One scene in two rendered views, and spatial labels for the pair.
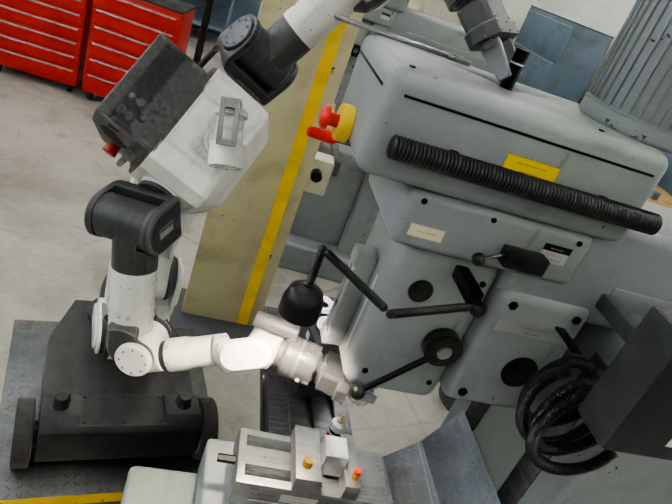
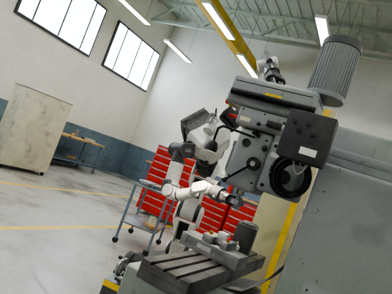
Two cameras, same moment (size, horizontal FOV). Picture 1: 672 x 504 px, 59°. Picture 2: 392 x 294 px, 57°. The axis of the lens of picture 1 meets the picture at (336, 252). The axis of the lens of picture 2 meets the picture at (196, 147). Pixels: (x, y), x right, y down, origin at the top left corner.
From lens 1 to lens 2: 1.57 m
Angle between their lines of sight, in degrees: 51
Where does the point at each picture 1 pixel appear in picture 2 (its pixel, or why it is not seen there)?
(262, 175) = (268, 237)
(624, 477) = (324, 217)
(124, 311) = (169, 174)
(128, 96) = (189, 118)
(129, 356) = (165, 187)
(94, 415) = not seen: hidden behind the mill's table
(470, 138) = (254, 89)
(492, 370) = not seen: hidden behind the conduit
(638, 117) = (311, 87)
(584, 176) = (289, 98)
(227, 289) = not seen: outside the picture
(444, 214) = (249, 112)
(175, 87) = (203, 118)
